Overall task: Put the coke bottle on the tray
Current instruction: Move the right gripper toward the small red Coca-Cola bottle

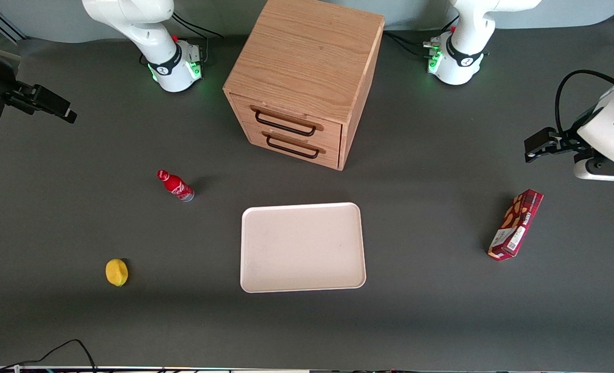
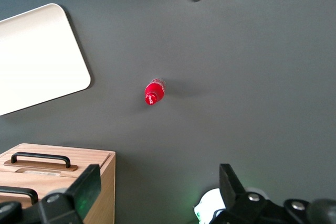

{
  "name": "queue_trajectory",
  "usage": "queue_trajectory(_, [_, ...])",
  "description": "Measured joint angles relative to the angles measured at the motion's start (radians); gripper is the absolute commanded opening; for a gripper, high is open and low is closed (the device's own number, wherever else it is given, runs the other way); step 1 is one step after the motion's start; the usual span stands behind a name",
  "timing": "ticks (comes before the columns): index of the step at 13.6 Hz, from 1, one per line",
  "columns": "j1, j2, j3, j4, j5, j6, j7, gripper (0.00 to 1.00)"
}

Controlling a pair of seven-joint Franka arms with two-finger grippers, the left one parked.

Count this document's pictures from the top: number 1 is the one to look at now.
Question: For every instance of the white rectangular tray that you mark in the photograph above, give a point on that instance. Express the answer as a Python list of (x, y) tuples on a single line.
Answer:
[(302, 247)]

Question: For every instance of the yellow lemon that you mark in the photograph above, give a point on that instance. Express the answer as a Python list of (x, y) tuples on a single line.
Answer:
[(116, 272)]

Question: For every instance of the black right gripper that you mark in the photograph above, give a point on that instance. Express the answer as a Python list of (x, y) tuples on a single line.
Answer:
[(0, 83)]

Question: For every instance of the red snack box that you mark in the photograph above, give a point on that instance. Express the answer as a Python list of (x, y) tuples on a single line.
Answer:
[(516, 224)]

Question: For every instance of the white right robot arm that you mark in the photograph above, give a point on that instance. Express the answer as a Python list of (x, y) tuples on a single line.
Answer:
[(146, 31)]

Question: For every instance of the wooden two-drawer cabinet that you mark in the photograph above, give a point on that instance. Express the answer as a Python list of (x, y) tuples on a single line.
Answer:
[(306, 67)]

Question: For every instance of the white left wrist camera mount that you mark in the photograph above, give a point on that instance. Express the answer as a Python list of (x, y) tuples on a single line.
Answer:
[(604, 170)]

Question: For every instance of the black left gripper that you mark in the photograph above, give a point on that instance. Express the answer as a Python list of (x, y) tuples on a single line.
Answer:
[(567, 140)]

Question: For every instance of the red coke bottle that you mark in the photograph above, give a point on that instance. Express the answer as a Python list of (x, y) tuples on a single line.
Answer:
[(177, 186)]

